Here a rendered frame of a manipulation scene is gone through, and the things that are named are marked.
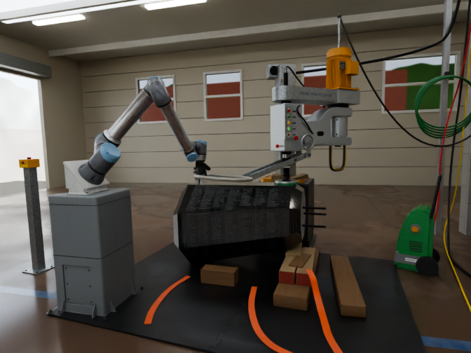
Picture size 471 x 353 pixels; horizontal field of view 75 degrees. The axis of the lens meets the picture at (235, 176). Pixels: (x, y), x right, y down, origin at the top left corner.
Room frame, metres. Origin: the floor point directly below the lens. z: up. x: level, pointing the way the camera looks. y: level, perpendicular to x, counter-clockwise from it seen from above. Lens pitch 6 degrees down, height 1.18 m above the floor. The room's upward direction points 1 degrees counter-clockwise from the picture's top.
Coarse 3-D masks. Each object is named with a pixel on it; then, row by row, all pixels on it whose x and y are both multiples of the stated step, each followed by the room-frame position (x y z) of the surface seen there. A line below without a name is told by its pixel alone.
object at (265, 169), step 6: (294, 156) 2.96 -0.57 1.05; (300, 156) 2.86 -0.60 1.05; (276, 162) 2.86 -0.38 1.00; (282, 162) 2.76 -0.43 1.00; (288, 162) 2.79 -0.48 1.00; (258, 168) 2.77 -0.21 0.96; (264, 168) 2.80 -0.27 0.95; (270, 168) 2.69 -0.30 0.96; (276, 168) 2.73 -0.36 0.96; (246, 174) 2.70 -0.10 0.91; (252, 174) 2.61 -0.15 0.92; (258, 174) 2.63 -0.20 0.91; (264, 174) 2.66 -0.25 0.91
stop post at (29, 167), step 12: (24, 168) 2.88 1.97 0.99; (36, 168) 2.93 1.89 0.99; (24, 180) 2.89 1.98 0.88; (36, 180) 2.92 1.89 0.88; (36, 192) 2.91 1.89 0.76; (36, 204) 2.90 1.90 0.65; (36, 216) 2.89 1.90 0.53; (36, 228) 2.88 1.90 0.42; (36, 240) 2.87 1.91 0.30; (36, 252) 2.86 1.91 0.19; (36, 264) 2.86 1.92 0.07
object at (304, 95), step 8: (272, 88) 2.82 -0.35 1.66; (280, 88) 2.74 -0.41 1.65; (288, 88) 2.74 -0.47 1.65; (296, 88) 2.77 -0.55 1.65; (304, 88) 2.82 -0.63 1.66; (312, 88) 2.86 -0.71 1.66; (320, 88) 2.92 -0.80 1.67; (272, 96) 2.83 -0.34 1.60; (280, 96) 2.74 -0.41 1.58; (288, 96) 2.74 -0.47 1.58; (296, 96) 2.77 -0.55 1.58; (304, 96) 2.81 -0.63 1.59; (312, 96) 2.86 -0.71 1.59; (320, 96) 2.91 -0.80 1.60; (328, 96) 2.95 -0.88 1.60; (336, 96) 3.01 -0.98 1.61; (344, 96) 3.04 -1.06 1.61; (352, 96) 3.08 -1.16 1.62; (320, 104) 3.16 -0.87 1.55; (328, 104) 3.12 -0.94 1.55; (336, 104) 3.08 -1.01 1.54; (344, 104) 3.07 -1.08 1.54; (352, 104) 3.17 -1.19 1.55
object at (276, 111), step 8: (280, 104) 2.76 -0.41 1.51; (288, 104) 2.73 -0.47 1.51; (296, 104) 2.77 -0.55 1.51; (272, 112) 2.87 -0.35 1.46; (280, 112) 2.76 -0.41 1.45; (296, 112) 2.77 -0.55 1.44; (272, 120) 2.87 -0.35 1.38; (280, 120) 2.76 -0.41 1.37; (296, 120) 2.77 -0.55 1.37; (272, 128) 2.87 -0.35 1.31; (280, 128) 2.76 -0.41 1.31; (296, 128) 2.77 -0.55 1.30; (272, 136) 2.87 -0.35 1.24; (280, 136) 2.76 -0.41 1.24; (272, 144) 2.87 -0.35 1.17; (280, 144) 2.76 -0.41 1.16; (288, 144) 2.73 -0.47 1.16; (296, 144) 2.77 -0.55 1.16; (280, 152) 2.85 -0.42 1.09; (288, 152) 2.81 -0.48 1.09
